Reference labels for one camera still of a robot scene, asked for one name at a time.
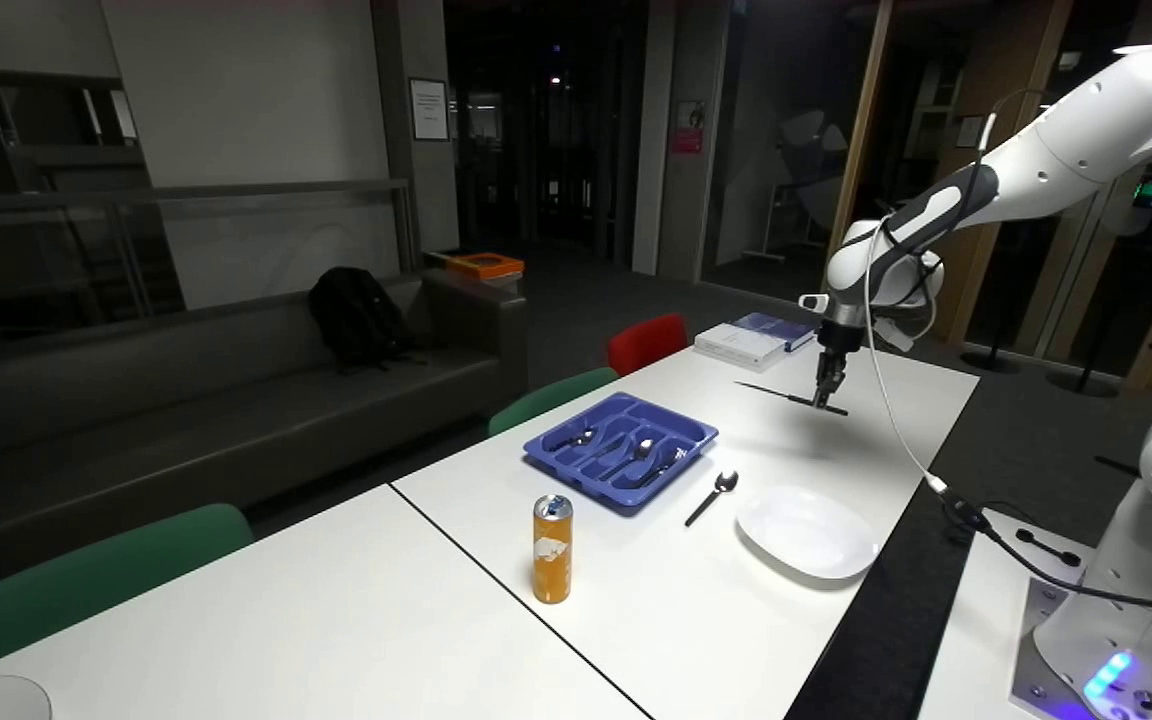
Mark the green chair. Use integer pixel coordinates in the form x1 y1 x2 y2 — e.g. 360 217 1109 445
0 502 255 690
485 363 623 440

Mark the red wall sign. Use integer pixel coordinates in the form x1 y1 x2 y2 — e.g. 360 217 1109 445
669 98 713 166

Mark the blue book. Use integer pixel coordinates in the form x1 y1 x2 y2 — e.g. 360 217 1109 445
732 309 816 344

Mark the robot cable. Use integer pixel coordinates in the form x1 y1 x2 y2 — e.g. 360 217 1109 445
857 251 1152 622

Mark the blue plastic cutlery tray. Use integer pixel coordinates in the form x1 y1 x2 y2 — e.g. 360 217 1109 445
521 389 725 519

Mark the orange drink can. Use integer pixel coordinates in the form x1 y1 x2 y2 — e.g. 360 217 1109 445
527 492 575 607

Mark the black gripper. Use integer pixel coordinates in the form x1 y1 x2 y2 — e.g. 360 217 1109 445
811 326 862 411

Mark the grey sofa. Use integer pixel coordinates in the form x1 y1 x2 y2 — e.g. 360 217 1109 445
0 271 533 594

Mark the framed wall notice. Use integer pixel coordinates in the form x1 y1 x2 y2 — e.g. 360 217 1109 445
409 77 451 143

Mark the shiny metal spoon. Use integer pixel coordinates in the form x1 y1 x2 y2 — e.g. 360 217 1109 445
552 423 599 474

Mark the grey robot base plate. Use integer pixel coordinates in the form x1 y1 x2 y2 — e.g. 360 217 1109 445
1010 571 1152 720

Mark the white square plate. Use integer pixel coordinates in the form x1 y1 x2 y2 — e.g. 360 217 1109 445
732 481 879 590

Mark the red chair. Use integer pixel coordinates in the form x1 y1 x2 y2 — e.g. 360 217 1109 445
604 311 696 380

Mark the black backpack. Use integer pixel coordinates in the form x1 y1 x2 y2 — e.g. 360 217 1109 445
303 265 413 374

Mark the bin with orange lid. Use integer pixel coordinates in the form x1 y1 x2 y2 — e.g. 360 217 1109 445
438 250 527 293

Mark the metal spoon with black handle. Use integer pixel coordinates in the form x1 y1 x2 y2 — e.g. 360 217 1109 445
679 469 742 531

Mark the glass railing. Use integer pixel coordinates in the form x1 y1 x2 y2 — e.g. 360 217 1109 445
0 175 409 318

